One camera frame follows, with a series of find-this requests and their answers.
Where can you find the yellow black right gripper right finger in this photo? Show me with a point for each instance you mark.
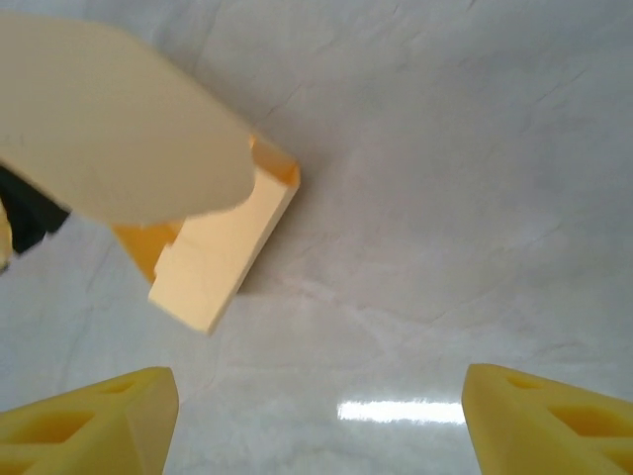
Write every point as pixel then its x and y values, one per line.
pixel 544 430

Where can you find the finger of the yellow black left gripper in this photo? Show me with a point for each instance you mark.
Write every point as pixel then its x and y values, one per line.
pixel 25 222

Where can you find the orange paper box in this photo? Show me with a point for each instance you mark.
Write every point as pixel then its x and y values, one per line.
pixel 123 123

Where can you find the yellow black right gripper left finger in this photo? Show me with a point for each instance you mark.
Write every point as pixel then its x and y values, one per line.
pixel 99 430

